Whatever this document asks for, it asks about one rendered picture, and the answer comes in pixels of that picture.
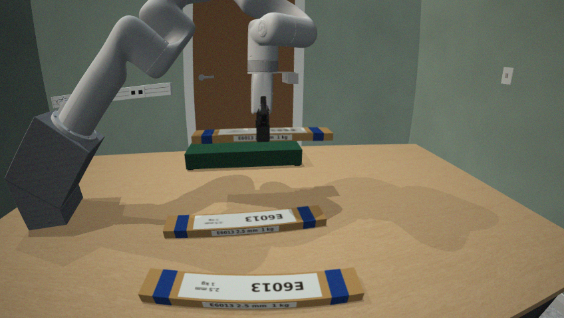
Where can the tan cardboard pack with blue bands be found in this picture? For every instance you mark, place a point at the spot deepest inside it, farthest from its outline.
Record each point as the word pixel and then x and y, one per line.
pixel 251 291

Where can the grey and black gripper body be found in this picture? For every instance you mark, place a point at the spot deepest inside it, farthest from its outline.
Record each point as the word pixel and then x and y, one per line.
pixel 261 85

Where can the cardboard welding electrode pack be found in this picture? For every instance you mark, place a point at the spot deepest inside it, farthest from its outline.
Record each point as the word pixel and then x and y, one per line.
pixel 244 223

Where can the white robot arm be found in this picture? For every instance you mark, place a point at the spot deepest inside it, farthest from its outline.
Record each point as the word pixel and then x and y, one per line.
pixel 153 42

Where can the tan welding electrode pack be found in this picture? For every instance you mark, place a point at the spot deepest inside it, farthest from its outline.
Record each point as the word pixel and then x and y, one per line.
pixel 249 135

